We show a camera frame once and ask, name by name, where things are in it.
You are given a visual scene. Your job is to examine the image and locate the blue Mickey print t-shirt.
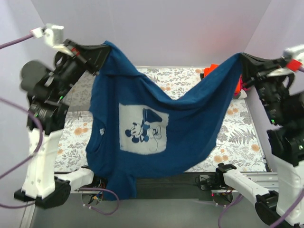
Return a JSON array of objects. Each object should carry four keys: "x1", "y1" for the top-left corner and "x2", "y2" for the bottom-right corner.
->
[{"x1": 86, "y1": 41, "x2": 242, "y2": 200}]

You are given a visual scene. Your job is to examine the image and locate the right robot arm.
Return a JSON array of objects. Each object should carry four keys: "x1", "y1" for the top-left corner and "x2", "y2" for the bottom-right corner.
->
[{"x1": 215, "y1": 48, "x2": 304, "y2": 228}]

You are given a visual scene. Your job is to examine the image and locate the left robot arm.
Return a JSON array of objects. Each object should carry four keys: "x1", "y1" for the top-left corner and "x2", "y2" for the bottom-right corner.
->
[{"x1": 14, "y1": 39, "x2": 112, "y2": 209}]

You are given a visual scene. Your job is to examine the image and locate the pink folded t-shirt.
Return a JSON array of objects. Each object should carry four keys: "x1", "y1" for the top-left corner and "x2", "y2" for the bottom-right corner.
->
[{"x1": 234, "y1": 75, "x2": 243, "y2": 96}]

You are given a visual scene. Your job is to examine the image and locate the orange folded t-shirt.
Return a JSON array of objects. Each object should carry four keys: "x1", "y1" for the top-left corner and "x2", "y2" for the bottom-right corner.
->
[{"x1": 203, "y1": 64, "x2": 219, "y2": 77}]

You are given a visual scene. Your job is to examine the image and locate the floral patterned table mat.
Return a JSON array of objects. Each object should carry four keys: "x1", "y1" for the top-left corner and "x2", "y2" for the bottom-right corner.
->
[{"x1": 55, "y1": 67, "x2": 266, "y2": 172}]

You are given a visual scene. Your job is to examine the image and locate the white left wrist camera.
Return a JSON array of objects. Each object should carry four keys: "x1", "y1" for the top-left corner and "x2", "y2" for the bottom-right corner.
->
[{"x1": 30, "y1": 23, "x2": 65, "y2": 48}]

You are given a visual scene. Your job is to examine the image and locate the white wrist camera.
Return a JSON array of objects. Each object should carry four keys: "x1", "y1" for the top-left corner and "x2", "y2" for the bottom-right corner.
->
[
  {"x1": 30, "y1": 23, "x2": 65, "y2": 48},
  {"x1": 283, "y1": 44, "x2": 304, "y2": 72}
]

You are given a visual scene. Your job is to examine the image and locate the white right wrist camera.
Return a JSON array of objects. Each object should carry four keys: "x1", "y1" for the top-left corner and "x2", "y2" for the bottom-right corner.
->
[{"x1": 283, "y1": 44, "x2": 304, "y2": 72}]

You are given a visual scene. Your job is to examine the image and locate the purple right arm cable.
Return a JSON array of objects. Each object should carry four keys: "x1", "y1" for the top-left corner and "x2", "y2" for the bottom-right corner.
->
[{"x1": 217, "y1": 64, "x2": 304, "y2": 228}]

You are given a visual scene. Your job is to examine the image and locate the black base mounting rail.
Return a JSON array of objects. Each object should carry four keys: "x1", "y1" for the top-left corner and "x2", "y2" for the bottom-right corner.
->
[{"x1": 71, "y1": 171, "x2": 238, "y2": 201}]

